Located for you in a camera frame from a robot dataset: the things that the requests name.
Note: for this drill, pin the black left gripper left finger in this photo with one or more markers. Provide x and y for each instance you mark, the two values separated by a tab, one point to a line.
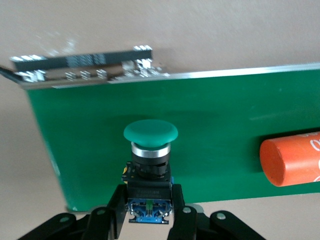
110	220

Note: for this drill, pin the orange cylinder white print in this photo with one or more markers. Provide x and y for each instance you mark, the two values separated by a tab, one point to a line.
287	162

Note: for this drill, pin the green belt conveyor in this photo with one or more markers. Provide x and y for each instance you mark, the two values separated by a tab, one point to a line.
225	112

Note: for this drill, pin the green mushroom push button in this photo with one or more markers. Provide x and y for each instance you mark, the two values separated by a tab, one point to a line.
150	132

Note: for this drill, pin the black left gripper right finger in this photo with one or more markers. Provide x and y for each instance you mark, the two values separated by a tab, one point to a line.
185	225

